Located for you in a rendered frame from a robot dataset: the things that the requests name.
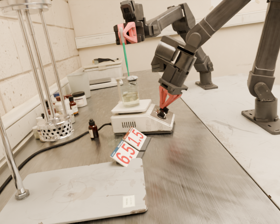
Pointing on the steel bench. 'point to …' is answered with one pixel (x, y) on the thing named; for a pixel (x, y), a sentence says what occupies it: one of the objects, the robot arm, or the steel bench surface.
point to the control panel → (165, 116)
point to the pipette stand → (119, 87)
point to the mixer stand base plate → (79, 194)
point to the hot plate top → (145, 103)
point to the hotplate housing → (140, 122)
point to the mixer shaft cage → (50, 129)
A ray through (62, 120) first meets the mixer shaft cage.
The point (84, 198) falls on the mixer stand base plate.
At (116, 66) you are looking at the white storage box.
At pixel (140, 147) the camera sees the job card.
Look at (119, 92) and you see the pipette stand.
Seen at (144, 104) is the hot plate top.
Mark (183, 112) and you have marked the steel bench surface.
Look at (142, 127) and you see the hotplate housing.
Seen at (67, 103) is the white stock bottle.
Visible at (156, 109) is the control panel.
